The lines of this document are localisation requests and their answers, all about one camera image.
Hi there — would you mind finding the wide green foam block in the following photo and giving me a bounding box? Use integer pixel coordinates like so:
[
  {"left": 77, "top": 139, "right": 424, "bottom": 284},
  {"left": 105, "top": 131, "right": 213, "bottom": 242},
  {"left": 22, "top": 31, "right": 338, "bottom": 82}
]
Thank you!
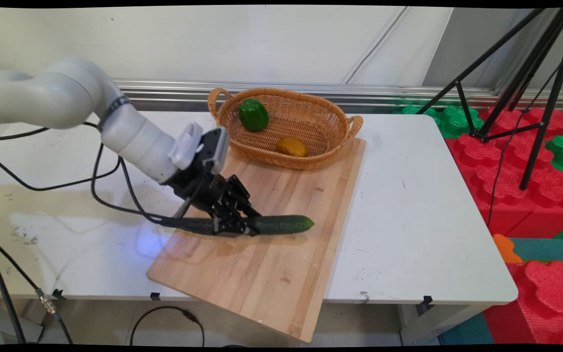
[{"left": 393, "top": 104, "right": 485, "bottom": 140}]

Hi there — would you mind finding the black cable with metal connector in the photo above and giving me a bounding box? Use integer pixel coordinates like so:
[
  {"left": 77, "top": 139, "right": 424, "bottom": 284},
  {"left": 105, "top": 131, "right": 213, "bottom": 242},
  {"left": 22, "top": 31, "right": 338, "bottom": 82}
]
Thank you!
[{"left": 0, "top": 232, "right": 74, "bottom": 345}]

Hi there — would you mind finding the woven wicker basket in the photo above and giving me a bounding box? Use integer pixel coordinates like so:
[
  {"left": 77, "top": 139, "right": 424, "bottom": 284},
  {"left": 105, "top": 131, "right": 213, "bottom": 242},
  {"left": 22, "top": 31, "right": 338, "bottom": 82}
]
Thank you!
[{"left": 207, "top": 87, "right": 364, "bottom": 171}]

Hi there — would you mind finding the large red foam block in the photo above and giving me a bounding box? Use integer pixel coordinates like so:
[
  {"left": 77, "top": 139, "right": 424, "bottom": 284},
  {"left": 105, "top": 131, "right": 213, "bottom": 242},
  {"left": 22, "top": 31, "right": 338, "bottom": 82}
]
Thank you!
[{"left": 445, "top": 108, "right": 563, "bottom": 239}]

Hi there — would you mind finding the orange foam piece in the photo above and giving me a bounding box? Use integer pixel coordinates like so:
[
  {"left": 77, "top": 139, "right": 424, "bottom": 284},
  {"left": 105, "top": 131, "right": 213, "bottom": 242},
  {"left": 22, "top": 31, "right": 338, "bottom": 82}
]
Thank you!
[{"left": 493, "top": 234, "right": 523, "bottom": 264}]

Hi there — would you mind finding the teal foam mat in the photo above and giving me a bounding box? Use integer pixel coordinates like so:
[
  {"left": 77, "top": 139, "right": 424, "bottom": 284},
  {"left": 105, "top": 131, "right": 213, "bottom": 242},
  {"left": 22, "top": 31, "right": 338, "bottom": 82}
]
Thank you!
[{"left": 509, "top": 238, "right": 563, "bottom": 263}]

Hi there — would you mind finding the yellow lemon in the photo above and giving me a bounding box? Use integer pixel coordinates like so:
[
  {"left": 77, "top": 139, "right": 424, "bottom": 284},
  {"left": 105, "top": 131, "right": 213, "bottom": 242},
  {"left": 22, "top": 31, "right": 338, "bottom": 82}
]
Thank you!
[{"left": 276, "top": 135, "right": 308, "bottom": 157}]

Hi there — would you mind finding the aluminium wall rail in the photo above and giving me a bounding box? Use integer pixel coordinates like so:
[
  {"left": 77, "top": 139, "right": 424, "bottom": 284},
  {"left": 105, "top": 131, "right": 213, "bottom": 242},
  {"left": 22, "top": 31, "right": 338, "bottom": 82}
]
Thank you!
[{"left": 113, "top": 80, "right": 563, "bottom": 111}]

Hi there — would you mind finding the dark green cucumber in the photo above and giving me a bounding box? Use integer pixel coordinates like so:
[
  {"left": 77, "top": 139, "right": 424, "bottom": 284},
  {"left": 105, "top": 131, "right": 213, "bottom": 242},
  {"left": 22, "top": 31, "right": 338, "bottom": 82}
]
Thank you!
[{"left": 161, "top": 215, "right": 315, "bottom": 237}]

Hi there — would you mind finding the green bell pepper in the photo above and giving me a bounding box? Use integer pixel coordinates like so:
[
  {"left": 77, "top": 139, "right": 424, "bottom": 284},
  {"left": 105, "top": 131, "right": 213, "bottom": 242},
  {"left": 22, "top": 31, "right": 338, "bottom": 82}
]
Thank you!
[{"left": 238, "top": 98, "right": 270, "bottom": 132}]

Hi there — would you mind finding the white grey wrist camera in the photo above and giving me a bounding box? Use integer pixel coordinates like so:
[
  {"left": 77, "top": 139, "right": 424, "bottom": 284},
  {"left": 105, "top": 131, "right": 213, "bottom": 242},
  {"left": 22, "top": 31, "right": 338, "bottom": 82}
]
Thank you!
[{"left": 168, "top": 122, "right": 230, "bottom": 175}]

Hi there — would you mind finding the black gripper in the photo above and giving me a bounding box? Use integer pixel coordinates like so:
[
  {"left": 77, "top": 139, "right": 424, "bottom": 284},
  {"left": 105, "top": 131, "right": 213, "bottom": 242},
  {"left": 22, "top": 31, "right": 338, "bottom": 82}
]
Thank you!
[{"left": 162, "top": 164, "right": 262, "bottom": 237}]

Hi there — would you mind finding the white table leg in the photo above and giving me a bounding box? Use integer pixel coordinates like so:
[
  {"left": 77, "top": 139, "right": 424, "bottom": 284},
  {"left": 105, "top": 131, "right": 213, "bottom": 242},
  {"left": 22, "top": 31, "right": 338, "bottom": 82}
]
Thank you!
[{"left": 399, "top": 303, "right": 493, "bottom": 346}]

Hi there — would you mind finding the black tripod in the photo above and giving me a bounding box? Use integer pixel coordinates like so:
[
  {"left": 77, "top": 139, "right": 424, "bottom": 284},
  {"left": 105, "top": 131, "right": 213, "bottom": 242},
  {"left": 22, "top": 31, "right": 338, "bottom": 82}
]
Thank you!
[{"left": 416, "top": 7, "right": 563, "bottom": 191}]

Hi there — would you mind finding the thin black tripod cable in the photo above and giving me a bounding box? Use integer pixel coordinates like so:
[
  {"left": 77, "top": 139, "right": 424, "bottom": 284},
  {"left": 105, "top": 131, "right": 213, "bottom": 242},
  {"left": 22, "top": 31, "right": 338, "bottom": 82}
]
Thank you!
[{"left": 486, "top": 64, "right": 562, "bottom": 228}]

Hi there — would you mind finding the small red foam block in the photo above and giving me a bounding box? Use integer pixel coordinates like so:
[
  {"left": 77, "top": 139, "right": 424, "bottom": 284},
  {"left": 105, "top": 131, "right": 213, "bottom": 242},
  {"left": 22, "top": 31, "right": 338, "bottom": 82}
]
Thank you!
[{"left": 482, "top": 261, "right": 563, "bottom": 345}]

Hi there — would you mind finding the wooden cutting board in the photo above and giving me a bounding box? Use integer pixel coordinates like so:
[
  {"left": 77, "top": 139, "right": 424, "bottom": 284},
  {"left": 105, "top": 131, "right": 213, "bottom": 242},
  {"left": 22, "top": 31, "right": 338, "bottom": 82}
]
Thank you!
[{"left": 146, "top": 137, "right": 367, "bottom": 344}]

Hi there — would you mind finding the black looped floor cable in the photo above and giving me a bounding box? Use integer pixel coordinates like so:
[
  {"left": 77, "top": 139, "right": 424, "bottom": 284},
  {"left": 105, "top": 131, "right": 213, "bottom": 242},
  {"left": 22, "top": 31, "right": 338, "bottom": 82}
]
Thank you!
[{"left": 130, "top": 306, "right": 205, "bottom": 347}]

